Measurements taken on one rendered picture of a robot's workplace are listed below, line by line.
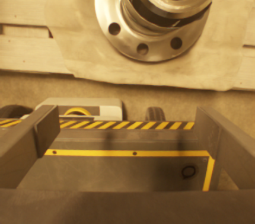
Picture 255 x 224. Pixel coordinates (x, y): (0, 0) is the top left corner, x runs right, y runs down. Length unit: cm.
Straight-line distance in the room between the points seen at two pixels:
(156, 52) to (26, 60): 34
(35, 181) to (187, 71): 45
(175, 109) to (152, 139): 35
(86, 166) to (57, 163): 6
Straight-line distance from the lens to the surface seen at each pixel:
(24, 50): 55
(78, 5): 45
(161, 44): 43
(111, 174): 40
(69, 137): 37
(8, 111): 65
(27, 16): 54
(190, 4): 25
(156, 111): 56
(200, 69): 50
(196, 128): 17
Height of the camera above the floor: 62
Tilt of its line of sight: 73 degrees down
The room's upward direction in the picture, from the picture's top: 177 degrees clockwise
